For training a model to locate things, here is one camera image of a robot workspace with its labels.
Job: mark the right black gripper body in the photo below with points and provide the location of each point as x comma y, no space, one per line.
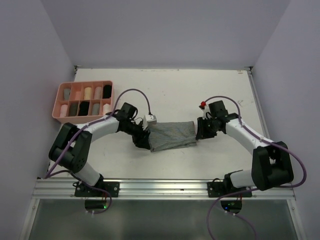
207,126

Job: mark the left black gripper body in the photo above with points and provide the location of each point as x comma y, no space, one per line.
136,131

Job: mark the grey striped underwear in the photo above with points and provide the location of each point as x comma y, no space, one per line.
171,135

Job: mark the beige navy-trimmed underwear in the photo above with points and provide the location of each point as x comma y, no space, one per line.
87,93

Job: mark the plain grey underwear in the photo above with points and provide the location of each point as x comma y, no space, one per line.
66,94

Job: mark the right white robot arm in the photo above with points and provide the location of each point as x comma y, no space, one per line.
271,163

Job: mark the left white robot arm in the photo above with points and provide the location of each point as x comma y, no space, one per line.
72,144

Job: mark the white rolled cloth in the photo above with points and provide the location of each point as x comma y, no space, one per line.
106,108

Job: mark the grey rolled cloth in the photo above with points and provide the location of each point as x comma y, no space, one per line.
95,111

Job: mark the black rolled cloth back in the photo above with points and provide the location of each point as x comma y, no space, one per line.
107,91

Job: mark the black rolled cloth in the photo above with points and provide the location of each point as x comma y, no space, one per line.
107,91
83,108

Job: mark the beige rolled cloth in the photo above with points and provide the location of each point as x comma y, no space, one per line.
98,93

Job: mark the black rolled cloth front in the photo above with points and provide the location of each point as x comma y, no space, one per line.
83,108

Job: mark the pink divided storage tray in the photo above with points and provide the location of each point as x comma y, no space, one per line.
77,89

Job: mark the olive rolled cloth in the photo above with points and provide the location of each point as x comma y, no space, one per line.
73,109

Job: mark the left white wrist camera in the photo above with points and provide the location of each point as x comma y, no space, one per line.
148,120

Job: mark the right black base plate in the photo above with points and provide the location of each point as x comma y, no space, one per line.
220,187

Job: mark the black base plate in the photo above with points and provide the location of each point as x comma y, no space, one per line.
81,190
220,187

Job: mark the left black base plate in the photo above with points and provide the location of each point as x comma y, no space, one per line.
81,190

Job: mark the aluminium mounting rail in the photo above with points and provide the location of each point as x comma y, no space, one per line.
129,189

